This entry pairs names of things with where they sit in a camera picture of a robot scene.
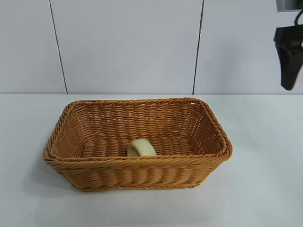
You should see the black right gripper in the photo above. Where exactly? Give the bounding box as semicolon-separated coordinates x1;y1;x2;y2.
274;25;303;91

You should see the pale yellow egg yolk pastry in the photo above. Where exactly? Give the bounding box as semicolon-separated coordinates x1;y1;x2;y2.
127;139;157;157

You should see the woven tan wicker basket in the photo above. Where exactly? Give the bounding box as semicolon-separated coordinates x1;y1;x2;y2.
42;96;233;192

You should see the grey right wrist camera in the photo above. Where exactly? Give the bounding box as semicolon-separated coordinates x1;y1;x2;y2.
276;0;303;12

